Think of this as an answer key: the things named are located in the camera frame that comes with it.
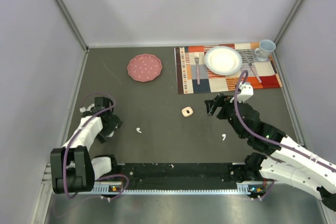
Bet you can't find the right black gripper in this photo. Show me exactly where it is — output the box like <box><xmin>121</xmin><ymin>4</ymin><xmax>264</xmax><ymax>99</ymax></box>
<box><xmin>205</xmin><ymin>93</ymin><xmax>246</xmax><ymax>139</ymax></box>

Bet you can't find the white earbud charging case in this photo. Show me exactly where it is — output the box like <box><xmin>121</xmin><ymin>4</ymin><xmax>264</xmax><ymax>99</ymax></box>
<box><xmin>181</xmin><ymin>106</ymin><xmax>194</xmax><ymax>118</ymax></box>

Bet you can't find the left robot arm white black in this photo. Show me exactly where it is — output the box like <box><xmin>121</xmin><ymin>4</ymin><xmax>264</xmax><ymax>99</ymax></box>
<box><xmin>50</xmin><ymin>97</ymin><xmax>122</xmax><ymax>196</ymax></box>

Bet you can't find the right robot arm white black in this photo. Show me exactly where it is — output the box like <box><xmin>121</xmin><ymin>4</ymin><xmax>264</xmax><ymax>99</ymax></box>
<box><xmin>205</xmin><ymin>94</ymin><xmax>335</xmax><ymax>210</ymax></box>

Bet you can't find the patchwork colourful placemat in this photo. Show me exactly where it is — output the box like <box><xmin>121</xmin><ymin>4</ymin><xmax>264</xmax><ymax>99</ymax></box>
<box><xmin>174</xmin><ymin>42</ymin><xmax>282</xmax><ymax>94</ymax></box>

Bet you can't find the white paper plate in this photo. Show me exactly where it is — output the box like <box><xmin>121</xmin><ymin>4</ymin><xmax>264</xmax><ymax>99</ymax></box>
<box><xmin>204</xmin><ymin>46</ymin><xmax>243</xmax><ymax>76</ymax></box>

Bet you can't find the pink polka dot plate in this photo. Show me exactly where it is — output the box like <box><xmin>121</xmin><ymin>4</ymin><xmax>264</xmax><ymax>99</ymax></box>
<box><xmin>127</xmin><ymin>54</ymin><xmax>163</xmax><ymax>82</ymax></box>

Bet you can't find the light blue mug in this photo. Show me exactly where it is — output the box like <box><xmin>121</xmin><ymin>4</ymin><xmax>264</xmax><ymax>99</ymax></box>
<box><xmin>254</xmin><ymin>39</ymin><xmax>276</xmax><ymax>61</ymax></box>

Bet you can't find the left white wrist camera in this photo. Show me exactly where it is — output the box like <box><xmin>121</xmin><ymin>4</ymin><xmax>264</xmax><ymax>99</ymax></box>
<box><xmin>79</xmin><ymin>103</ymin><xmax>95</xmax><ymax>114</ymax></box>

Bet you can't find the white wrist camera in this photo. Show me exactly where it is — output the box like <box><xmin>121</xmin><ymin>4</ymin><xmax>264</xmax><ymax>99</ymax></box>
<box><xmin>236</xmin><ymin>82</ymin><xmax>254</xmax><ymax>103</ymax></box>
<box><xmin>79</xmin><ymin>103</ymin><xmax>95</xmax><ymax>114</ymax></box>

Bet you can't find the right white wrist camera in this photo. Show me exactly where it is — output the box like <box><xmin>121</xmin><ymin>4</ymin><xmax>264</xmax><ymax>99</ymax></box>
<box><xmin>236</xmin><ymin>82</ymin><xmax>254</xmax><ymax>103</ymax></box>

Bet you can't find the pink handled fork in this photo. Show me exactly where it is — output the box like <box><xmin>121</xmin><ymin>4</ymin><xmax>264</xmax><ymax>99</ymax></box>
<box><xmin>194</xmin><ymin>52</ymin><xmax>200</xmax><ymax>85</ymax></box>

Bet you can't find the pink handled knife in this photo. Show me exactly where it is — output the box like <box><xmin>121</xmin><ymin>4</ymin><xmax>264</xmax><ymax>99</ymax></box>
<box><xmin>242</xmin><ymin>52</ymin><xmax>262</xmax><ymax>83</ymax></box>

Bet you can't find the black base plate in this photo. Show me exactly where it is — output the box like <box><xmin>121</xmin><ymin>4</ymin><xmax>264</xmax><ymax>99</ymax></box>
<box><xmin>110</xmin><ymin>162</ymin><xmax>266</xmax><ymax>190</ymax></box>

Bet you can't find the grey slotted cable duct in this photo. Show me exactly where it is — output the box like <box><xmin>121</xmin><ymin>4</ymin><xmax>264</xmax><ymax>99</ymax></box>
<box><xmin>89</xmin><ymin>183</ymin><xmax>266</xmax><ymax>195</ymax></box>

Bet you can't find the aluminium frame rail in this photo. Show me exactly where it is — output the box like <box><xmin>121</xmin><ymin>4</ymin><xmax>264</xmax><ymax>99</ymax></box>
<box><xmin>42</xmin><ymin>163</ymin><xmax>52</xmax><ymax>183</ymax></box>

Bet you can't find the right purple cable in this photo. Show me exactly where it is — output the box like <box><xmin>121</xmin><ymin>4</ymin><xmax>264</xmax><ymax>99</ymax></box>
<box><xmin>234</xmin><ymin>70</ymin><xmax>336</xmax><ymax>201</ymax></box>

